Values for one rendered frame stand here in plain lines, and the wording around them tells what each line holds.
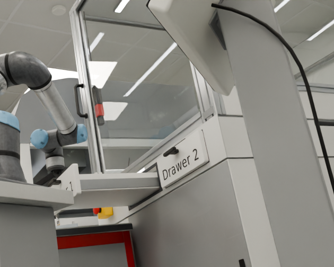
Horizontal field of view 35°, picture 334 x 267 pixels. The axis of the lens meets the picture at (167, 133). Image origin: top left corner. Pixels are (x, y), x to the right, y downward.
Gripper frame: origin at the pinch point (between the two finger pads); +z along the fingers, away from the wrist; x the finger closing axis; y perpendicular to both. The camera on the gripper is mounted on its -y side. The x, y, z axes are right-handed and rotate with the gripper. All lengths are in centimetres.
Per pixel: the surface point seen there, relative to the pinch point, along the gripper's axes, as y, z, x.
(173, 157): 39, -5, -48
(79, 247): 6.4, 16.4, -16.1
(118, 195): 21.6, 1.6, -27.9
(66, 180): 2.7, -4.2, -35.2
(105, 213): 21.1, 0.0, 7.0
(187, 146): 42, -5, -58
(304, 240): 38, 38, -124
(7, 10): -10, -196, 141
